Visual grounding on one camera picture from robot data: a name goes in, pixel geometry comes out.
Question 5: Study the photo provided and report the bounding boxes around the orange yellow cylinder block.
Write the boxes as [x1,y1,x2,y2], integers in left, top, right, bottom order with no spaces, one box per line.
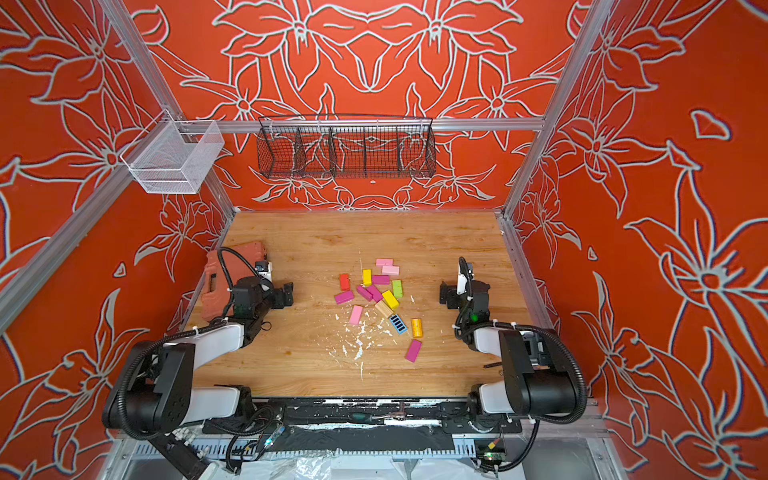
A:
[411,318,424,339]

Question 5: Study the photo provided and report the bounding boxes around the light pink block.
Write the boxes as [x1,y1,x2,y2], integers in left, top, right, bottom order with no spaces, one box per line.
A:
[381,265,400,276]

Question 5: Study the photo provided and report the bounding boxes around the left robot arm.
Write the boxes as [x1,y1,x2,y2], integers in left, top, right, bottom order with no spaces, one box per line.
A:
[102,276,294,440]

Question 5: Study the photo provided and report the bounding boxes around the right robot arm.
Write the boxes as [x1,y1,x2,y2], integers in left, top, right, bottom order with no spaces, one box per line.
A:
[439,276,588,424]

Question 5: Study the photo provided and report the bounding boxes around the red plastic tool case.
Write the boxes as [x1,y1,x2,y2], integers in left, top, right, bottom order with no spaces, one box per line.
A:
[200,241,266,321]

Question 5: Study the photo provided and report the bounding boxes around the green block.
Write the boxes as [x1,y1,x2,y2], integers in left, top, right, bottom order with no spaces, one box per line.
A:
[392,280,404,298]

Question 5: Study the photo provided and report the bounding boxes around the blue striped block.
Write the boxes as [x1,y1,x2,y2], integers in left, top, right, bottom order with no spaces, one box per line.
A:
[389,314,408,335]

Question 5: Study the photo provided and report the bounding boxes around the yellow block centre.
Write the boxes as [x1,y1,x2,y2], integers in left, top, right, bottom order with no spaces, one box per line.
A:
[382,290,399,310]

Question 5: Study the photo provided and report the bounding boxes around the red block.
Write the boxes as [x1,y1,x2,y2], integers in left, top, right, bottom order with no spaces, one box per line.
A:
[339,273,351,291]

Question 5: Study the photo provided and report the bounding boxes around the natural wood block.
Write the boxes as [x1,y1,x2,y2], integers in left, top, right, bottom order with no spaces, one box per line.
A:
[375,301,394,319]

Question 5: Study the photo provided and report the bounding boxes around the dark magenta block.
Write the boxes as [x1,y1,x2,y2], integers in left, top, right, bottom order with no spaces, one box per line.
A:
[367,285,383,302]

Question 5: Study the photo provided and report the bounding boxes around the magenta block top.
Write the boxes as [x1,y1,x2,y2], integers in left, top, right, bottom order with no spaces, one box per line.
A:
[372,275,391,285]

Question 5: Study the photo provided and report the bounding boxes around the pale pink block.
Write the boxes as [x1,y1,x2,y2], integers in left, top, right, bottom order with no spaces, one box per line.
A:
[349,305,364,325]

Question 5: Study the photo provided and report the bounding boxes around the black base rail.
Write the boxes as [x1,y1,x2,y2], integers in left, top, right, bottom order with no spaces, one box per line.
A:
[202,397,523,456]

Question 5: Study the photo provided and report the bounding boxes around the black wire basket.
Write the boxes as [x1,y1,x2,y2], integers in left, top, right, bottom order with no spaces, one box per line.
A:
[256,116,437,180]

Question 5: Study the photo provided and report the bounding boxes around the white wire basket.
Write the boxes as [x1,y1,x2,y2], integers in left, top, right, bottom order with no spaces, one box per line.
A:
[120,120,224,195]

